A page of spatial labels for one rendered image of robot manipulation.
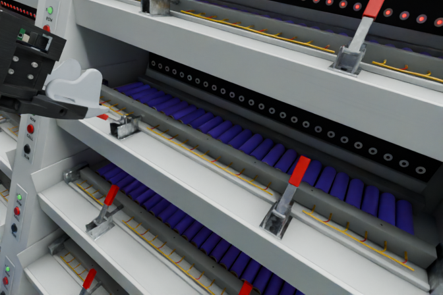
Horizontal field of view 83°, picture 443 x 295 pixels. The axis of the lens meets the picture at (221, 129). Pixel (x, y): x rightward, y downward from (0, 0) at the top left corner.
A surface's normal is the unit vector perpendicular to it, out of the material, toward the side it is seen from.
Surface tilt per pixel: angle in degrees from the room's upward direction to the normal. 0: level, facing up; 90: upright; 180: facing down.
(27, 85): 90
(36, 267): 20
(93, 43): 90
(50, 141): 90
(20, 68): 90
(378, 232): 109
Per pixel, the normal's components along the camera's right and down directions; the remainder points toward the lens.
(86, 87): 0.83, 0.39
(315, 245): 0.15, -0.84
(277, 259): -0.54, 0.36
